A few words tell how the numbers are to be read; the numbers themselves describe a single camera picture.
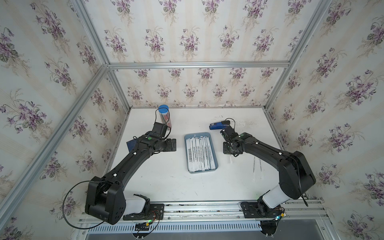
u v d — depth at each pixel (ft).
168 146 2.45
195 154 3.05
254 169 2.89
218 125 3.38
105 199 1.30
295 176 1.41
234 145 2.11
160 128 2.13
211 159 2.98
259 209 2.15
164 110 3.08
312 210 2.47
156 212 2.40
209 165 2.91
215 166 2.89
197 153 3.05
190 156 3.04
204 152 3.06
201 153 3.06
